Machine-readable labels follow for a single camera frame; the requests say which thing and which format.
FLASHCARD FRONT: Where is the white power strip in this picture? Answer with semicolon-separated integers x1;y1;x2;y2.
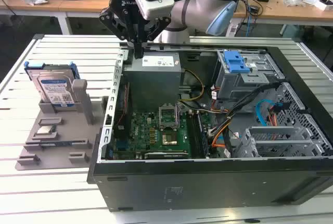
226;24;239;37

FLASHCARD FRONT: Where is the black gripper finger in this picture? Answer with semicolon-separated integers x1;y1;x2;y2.
98;7;139;59
138;17;171;59

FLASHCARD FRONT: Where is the blue disk carrier handle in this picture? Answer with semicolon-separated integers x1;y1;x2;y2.
223;50;252;73

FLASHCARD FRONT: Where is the black cable bundle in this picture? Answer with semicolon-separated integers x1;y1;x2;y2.
208;80;287;136

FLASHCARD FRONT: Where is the CPU socket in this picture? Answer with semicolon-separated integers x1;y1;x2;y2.
161;131;179;146

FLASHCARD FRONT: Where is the green motherboard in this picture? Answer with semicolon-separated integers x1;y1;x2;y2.
111;110;209;159

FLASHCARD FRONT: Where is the grey parts rack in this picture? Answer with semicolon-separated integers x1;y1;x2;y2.
15;79;110;170

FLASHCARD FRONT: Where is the grey power supply unit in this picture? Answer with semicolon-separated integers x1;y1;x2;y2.
122;52;182;111

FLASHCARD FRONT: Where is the black graphics card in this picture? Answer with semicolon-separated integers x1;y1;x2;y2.
135;150;192;160

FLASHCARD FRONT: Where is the installed RAM stick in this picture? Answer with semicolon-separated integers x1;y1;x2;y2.
195;113;209;156

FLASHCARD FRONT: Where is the silver CPU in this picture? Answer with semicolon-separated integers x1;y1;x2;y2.
36;126;55;135

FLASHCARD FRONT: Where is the metal socket cover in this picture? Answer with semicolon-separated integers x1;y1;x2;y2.
158;105;180;131

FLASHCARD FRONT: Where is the black RAM slot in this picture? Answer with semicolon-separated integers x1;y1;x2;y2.
187;113;198;157

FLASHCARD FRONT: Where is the orange wire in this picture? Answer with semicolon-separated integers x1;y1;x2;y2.
267;105;278;127
212;123;232;149

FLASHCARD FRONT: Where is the grey perforated disk bay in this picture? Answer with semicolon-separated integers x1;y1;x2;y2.
231;126;326;158

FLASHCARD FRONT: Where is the grey metal disk bay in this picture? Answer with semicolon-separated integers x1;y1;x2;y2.
213;49;286;102

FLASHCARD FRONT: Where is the wooden desk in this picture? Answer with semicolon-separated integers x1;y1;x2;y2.
228;0;333;27
0;0;167;36

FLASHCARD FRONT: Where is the yellow wire bundle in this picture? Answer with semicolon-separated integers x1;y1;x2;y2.
178;69;205;102

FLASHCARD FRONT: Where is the black case fan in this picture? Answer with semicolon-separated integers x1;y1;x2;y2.
113;82;132;140

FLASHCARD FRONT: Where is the black open PC case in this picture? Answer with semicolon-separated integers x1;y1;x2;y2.
87;42;333;212

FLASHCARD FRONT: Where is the hard disk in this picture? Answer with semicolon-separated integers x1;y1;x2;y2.
23;61;79;107

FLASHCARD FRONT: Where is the blue wire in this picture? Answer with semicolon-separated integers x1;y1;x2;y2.
254;99;278;127

